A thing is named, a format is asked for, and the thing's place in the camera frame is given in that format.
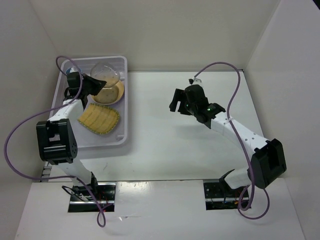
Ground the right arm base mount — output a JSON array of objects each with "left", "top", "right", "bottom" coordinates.
[{"left": 203, "top": 180, "right": 244, "bottom": 211}]

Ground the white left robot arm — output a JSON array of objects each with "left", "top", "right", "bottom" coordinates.
[{"left": 36, "top": 71, "right": 121, "bottom": 200}]

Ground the clear glass dish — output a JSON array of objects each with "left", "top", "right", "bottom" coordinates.
[
  {"left": 93, "top": 86, "right": 119, "bottom": 104},
  {"left": 90, "top": 62, "right": 120, "bottom": 88}
]

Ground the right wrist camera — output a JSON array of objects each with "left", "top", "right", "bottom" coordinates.
[{"left": 188, "top": 77, "right": 203, "bottom": 87}]

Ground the yellow plastic plate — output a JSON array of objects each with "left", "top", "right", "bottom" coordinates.
[{"left": 91, "top": 81, "right": 125, "bottom": 105}]

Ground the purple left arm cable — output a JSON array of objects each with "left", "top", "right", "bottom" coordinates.
[{"left": 4, "top": 55, "right": 114, "bottom": 228}]

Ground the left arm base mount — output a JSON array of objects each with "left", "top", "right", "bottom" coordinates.
[{"left": 61, "top": 181, "right": 118, "bottom": 213}]

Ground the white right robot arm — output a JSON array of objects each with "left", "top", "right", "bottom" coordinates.
[{"left": 169, "top": 84, "right": 287, "bottom": 197}]

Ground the translucent plastic bin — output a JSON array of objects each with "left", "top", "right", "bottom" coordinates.
[{"left": 43, "top": 56, "right": 129, "bottom": 152}]

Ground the woven bamboo tray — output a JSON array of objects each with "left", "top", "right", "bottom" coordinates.
[{"left": 77, "top": 103, "right": 120, "bottom": 135}]

